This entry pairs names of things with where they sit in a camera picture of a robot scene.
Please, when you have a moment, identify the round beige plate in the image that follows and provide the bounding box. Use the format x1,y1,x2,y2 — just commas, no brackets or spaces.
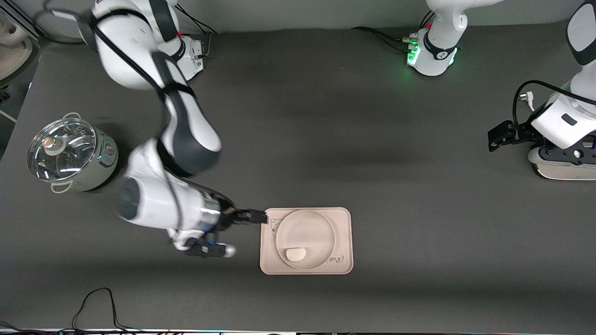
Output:
275,209,337,271

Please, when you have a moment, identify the beige rectangular rabbit tray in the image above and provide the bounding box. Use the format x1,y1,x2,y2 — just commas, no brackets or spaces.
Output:
260,207,354,275

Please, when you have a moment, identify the white toaster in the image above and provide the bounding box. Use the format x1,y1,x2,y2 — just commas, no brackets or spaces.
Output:
528,145,596,181

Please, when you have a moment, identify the pale green electric pot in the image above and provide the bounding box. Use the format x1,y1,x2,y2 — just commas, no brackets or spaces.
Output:
28,112,119,194

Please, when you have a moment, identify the glass pot lid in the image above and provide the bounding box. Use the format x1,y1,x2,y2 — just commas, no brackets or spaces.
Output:
27,118,97,182

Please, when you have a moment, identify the beige round background object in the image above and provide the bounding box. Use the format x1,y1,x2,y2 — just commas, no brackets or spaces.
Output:
0,12,34,85

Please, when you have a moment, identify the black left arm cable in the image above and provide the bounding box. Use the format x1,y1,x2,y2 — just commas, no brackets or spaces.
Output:
512,80,588,130

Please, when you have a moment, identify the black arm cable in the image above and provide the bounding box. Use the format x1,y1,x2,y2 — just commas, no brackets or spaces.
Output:
43,0,236,208
512,80,588,130

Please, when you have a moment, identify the thin black looped cable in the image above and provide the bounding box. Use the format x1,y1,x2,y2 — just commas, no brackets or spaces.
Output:
72,287,146,332

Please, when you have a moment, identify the black left base cable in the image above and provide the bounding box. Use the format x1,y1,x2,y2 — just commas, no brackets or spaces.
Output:
351,26,413,53

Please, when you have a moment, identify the black base cable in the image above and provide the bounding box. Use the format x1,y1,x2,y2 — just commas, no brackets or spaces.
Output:
176,5,220,59
351,26,413,53

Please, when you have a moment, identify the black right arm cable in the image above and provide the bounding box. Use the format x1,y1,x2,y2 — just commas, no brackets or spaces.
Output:
43,0,236,208

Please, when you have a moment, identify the black right base cable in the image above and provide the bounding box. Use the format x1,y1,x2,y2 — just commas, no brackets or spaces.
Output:
176,5,220,59

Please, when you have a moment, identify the aluminium frame rail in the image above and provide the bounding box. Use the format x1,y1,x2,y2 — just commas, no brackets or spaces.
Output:
0,6,48,39

